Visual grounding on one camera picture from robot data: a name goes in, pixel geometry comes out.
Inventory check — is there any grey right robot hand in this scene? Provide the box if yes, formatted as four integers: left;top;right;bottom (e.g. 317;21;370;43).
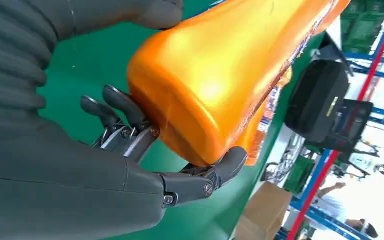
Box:
0;0;248;240

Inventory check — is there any green table mat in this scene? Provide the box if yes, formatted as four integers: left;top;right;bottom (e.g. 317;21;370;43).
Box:
36;0;327;240

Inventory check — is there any open cardboard box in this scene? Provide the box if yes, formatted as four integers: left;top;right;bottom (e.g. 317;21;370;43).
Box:
233;181;294;240

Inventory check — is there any green plastic crate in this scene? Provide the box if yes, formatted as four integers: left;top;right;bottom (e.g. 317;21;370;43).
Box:
283;155;316;196

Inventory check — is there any black carrying case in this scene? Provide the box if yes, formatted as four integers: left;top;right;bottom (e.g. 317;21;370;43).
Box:
284;59;351;144

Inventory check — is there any person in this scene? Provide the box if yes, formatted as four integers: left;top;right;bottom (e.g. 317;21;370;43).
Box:
311;181;380;239

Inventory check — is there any black bag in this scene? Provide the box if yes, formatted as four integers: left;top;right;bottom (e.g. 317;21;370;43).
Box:
324;98;375;157

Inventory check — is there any red barrier bar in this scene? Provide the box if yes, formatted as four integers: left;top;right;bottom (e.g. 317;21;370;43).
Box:
286;0;384;240

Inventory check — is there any green crate stack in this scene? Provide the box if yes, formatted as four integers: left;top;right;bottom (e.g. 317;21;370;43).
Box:
340;0;384;56

